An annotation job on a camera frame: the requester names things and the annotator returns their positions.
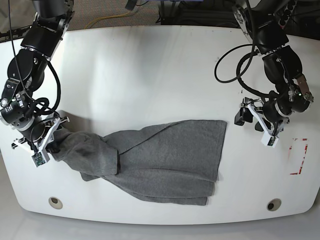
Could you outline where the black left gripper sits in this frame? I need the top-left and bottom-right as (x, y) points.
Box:
(234, 100), (288, 132)

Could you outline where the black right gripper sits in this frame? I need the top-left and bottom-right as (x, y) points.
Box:
(23, 119), (61, 153)

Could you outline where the grey T-shirt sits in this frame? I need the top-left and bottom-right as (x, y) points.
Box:
(51, 120), (227, 206)

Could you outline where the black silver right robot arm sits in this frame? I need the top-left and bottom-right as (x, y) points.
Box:
(0, 0), (75, 152)

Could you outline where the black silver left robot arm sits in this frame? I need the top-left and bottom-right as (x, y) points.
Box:
(232, 0), (314, 136)

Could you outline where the red tape rectangle marking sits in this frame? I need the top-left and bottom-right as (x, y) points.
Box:
(287, 138), (309, 176)

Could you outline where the black tripod stand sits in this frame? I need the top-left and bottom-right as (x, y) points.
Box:
(0, 25), (31, 43)

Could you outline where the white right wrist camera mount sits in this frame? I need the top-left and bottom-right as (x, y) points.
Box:
(11, 115), (70, 167)

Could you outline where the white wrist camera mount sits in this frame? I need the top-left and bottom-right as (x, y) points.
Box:
(239, 97), (290, 148)
(11, 115), (70, 167)

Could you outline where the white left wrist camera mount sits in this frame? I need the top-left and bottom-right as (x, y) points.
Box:
(239, 97), (290, 148)

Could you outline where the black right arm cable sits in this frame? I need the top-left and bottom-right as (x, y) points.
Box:
(7, 0), (62, 121)

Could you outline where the left table cable grommet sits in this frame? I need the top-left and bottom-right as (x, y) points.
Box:
(48, 197), (63, 210)

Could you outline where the table cable grommet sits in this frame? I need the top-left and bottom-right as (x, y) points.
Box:
(266, 198), (282, 212)
(48, 197), (63, 210)

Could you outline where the right table cable grommet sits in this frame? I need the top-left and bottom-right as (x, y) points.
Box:
(266, 198), (282, 212)

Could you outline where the yellow floor cable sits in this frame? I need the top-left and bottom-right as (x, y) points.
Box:
(86, 9), (131, 30)

